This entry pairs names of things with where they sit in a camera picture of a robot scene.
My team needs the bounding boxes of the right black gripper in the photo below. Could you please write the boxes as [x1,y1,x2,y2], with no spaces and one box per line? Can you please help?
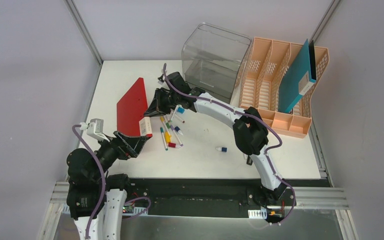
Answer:
[145,87,181,118]

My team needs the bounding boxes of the blue black marker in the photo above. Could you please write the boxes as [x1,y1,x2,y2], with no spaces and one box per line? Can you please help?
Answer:
[177,107,185,114]

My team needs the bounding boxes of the red folder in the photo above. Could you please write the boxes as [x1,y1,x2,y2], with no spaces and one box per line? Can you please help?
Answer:
[116,77,153,138]

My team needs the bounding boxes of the clear grey drawer box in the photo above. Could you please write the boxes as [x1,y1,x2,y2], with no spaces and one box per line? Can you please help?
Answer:
[181,22,252,104]

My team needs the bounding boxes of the teal notebook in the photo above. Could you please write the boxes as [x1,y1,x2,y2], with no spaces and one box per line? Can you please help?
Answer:
[278,40,317,114]

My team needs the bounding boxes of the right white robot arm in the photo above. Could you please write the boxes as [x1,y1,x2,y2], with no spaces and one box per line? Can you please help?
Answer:
[144,72,293,205]

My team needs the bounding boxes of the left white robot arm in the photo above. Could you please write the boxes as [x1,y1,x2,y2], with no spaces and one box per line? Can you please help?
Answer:
[66,131,149,240]

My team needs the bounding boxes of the green cap marker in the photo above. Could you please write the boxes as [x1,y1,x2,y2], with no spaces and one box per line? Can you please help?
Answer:
[169,105,179,122]

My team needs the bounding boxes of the teal marker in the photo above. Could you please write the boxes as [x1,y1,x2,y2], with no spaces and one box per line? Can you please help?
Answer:
[160,127,169,151]

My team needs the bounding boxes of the purple marker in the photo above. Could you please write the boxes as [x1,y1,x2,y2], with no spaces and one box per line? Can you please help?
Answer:
[170,125,184,147]

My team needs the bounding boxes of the brown marker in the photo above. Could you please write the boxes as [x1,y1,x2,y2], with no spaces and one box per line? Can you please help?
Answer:
[174,113,185,123]

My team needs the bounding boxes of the small blue cap bottle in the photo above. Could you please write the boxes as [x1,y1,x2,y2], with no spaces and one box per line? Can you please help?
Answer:
[216,147,228,153]

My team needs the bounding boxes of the green highlighter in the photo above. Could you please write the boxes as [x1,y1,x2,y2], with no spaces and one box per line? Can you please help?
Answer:
[246,156,253,166]

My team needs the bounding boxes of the peach file organizer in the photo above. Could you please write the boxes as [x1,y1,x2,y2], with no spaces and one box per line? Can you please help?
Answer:
[239,37,317,139]

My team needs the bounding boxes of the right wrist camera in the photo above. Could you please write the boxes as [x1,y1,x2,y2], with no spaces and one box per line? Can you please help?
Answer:
[157,74,165,85]

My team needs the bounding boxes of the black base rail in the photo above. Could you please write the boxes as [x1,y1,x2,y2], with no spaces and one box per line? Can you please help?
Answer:
[69,177,306,220]

